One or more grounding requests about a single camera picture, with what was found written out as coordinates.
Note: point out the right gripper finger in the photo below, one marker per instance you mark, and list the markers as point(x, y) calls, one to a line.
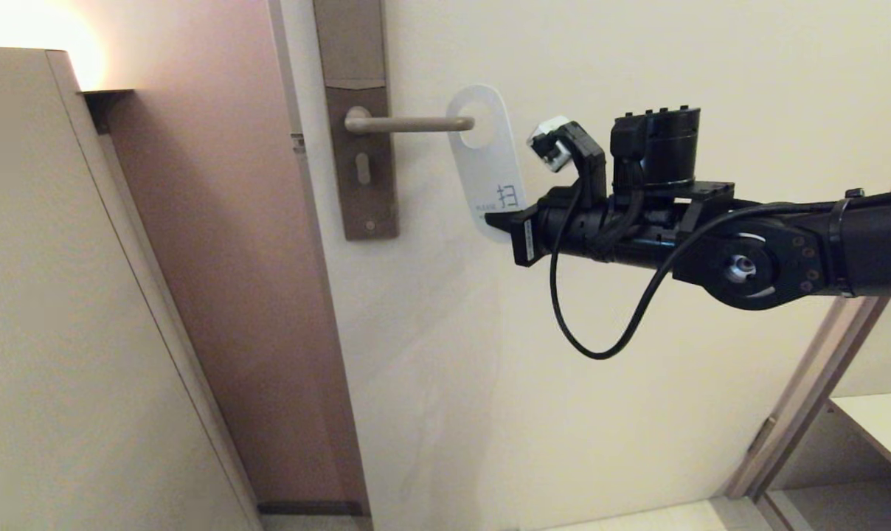
point(510, 219)

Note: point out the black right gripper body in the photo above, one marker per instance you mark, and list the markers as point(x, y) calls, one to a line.
point(586, 236)

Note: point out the white and blue door hanger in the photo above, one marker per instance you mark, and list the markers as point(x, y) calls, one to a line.
point(490, 173)

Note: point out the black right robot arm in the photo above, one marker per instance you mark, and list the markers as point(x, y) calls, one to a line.
point(873, 243)

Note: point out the brown door lock plate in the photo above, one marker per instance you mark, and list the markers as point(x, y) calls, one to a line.
point(353, 44)

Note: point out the beige keyhole cover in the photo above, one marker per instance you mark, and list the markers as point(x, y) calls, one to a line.
point(363, 168)

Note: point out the dark baseboard strip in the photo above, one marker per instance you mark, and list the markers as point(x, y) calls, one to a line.
point(309, 508)

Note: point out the beige closet shelf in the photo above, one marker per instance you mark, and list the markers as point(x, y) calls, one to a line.
point(884, 428)

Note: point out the black right camera bracket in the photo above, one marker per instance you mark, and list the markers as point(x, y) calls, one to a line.
point(591, 166)

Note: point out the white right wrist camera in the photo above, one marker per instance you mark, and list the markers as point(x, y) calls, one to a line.
point(550, 146)

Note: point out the dark wall lamp bracket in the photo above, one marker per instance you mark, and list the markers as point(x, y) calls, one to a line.
point(106, 103)

